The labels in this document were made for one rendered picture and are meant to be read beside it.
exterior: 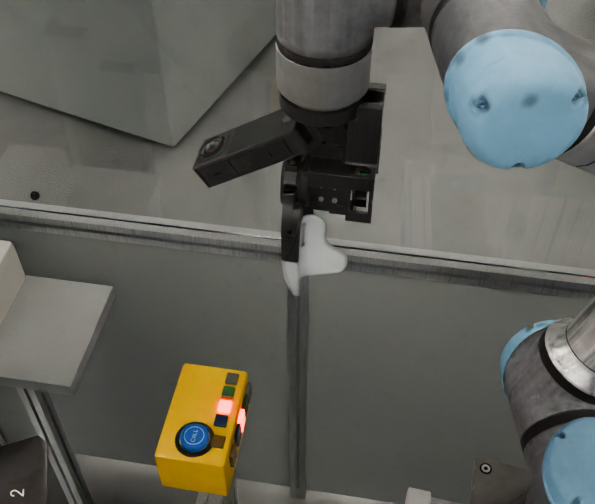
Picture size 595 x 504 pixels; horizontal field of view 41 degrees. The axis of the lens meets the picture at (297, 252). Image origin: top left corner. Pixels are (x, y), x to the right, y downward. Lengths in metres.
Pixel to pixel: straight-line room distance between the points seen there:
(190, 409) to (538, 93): 0.82
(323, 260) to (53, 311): 0.95
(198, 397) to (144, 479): 1.19
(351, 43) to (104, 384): 1.52
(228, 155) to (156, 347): 1.16
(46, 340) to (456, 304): 0.77
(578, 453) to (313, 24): 0.58
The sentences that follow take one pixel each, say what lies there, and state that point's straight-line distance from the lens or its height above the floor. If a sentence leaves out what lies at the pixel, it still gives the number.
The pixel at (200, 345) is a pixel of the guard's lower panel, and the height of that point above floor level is 0.65.
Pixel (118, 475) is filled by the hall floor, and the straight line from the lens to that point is 2.38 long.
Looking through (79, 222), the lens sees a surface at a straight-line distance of 1.56.
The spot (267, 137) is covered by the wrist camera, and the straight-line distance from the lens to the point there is 0.68.
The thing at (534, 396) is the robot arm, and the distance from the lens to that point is 1.02.
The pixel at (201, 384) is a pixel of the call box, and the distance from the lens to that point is 1.20.
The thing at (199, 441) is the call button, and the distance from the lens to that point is 1.14.
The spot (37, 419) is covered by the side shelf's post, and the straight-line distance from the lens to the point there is 1.87.
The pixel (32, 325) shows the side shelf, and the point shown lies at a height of 0.86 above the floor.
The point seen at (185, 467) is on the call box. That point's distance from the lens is 1.15.
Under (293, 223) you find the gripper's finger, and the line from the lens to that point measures 0.69.
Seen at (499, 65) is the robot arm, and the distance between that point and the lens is 0.47.
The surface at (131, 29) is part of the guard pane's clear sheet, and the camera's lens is 1.26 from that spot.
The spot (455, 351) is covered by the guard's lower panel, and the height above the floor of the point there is 0.75.
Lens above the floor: 2.06
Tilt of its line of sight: 47 degrees down
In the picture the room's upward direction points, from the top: straight up
